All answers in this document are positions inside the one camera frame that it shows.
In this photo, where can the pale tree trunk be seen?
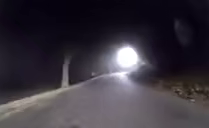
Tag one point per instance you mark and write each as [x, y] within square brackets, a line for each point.
[65, 75]

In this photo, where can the leaf-strewn verge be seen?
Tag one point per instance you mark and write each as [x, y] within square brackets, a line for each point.
[192, 87]

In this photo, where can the grey asphalt path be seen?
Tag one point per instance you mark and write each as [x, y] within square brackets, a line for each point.
[115, 103]

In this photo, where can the pale verge strip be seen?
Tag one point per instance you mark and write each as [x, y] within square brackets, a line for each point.
[32, 100]

